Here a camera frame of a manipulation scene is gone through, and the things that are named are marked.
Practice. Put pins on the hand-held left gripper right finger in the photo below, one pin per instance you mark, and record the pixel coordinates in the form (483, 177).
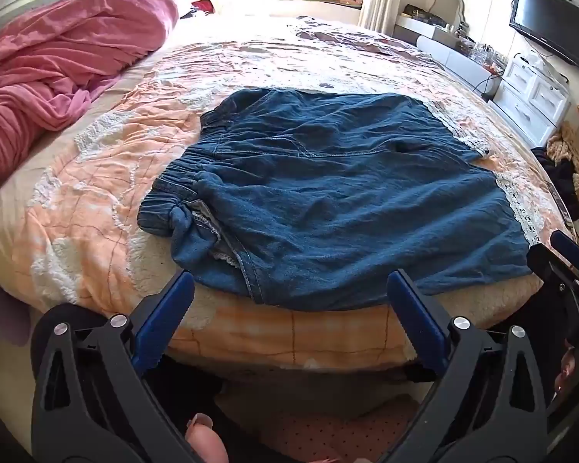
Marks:
(417, 318)

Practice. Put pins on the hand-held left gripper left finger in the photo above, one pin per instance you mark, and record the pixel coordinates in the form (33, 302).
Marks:
(166, 313)

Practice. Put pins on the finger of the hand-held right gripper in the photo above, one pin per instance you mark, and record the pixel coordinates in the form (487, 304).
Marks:
(572, 248)
(545, 263)

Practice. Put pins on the blue denim pants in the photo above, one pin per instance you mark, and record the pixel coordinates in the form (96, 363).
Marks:
(342, 193)

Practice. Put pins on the person's right hand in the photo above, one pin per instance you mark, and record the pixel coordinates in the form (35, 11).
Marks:
(564, 371)

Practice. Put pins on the person's left hand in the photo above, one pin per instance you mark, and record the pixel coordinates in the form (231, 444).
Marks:
(207, 441)

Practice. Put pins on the pile of dark and beige clothes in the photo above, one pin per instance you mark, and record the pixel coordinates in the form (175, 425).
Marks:
(567, 173)

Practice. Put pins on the orange and white bedspread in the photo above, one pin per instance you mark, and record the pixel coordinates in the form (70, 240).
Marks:
(106, 188)

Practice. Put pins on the pink dotted cloth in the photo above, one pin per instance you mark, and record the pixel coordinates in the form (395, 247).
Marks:
(328, 431)

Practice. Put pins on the white drawer cabinet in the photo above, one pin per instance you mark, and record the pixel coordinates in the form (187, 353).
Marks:
(533, 94)

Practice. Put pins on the group of glass bottles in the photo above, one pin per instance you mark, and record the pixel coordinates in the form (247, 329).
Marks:
(485, 55)

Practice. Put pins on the black flat television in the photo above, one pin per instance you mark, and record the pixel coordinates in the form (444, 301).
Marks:
(552, 24)

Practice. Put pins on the white dressing table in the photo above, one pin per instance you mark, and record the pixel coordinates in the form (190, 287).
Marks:
(439, 43)

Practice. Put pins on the wavy framed mirror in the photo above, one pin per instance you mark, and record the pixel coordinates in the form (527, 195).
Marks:
(448, 7)

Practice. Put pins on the pink blanket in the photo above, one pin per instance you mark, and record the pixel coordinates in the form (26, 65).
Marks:
(53, 53)

